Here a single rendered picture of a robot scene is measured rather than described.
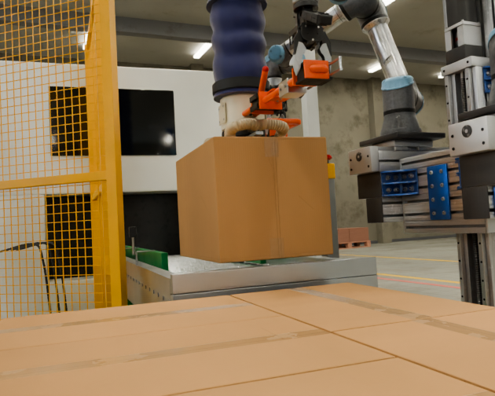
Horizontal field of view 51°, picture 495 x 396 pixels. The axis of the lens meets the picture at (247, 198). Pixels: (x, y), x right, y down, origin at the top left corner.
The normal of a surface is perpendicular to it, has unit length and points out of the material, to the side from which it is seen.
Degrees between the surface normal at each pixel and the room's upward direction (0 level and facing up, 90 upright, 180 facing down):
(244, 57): 75
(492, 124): 90
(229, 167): 90
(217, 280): 90
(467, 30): 90
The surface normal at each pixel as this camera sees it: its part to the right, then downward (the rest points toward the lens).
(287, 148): 0.33, -0.07
